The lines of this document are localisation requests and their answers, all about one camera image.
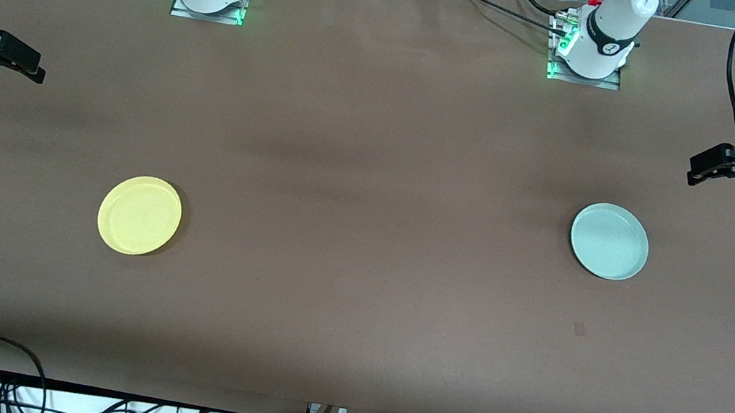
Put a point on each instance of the yellow round plate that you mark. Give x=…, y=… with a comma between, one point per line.
x=140, y=216

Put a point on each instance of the pale green round plate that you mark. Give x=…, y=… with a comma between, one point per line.
x=610, y=243

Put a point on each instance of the brown table cover sheet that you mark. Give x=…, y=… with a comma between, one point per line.
x=348, y=335

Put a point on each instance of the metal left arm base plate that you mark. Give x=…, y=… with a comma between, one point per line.
x=583, y=80

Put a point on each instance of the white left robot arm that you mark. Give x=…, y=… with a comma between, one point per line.
x=613, y=25

